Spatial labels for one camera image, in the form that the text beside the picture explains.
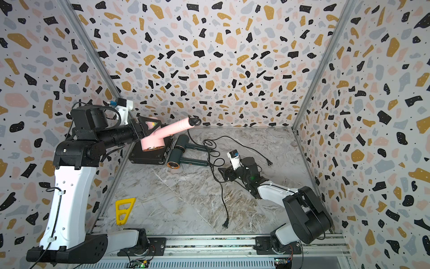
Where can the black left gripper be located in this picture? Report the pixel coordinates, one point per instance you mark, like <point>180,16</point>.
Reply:
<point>143,126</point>

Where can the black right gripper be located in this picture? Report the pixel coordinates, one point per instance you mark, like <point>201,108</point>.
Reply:
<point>227,171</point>

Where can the pink hair dryer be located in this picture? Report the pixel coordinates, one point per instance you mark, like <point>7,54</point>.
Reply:
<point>155,140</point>

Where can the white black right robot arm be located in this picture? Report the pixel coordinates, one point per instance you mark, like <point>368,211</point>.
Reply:
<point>308,218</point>

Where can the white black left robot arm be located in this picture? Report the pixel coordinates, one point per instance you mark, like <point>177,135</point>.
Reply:
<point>76,161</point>

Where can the dark green hair dryer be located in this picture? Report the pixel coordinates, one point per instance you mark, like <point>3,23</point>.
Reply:
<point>176,164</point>
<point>183,144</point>

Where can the black flat case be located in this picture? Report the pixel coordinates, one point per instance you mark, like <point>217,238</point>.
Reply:
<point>153,157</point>

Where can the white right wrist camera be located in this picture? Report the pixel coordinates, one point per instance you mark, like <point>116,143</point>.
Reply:
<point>234,158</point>

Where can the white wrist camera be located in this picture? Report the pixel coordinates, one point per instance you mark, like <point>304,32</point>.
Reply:
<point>234,158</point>
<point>123,107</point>

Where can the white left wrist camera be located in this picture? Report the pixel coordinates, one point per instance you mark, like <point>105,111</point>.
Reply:
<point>123,107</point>

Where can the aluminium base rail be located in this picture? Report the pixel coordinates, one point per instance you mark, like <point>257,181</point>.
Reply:
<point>230,252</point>

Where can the yellow plastic triangle frame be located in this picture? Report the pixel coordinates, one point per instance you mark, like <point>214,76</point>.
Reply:
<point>123,209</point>

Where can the aluminium corner post left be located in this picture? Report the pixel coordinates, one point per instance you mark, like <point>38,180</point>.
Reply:
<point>77,26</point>

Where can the aluminium corner post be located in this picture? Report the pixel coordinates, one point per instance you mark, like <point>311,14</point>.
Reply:
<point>77,26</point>
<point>345,14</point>

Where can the aluminium corner post right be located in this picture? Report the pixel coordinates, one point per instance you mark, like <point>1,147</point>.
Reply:
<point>345,14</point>

